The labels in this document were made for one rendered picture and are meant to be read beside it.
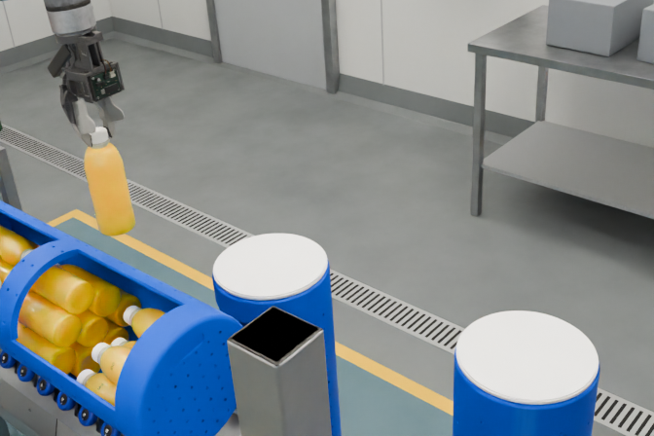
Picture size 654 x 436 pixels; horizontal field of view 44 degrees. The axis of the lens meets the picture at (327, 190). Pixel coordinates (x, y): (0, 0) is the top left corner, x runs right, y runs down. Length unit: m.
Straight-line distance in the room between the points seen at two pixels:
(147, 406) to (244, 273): 0.56
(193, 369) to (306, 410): 0.84
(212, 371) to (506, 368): 0.57
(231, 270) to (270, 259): 0.10
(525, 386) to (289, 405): 0.99
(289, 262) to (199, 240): 2.16
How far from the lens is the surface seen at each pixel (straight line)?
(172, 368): 1.51
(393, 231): 4.05
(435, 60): 5.11
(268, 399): 0.70
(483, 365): 1.67
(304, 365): 0.69
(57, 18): 1.46
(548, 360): 1.70
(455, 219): 4.15
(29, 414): 1.98
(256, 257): 2.02
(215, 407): 1.64
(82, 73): 1.47
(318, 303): 1.95
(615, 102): 4.60
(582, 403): 1.67
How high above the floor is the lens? 2.13
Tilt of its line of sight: 29 degrees down
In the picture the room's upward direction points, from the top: 4 degrees counter-clockwise
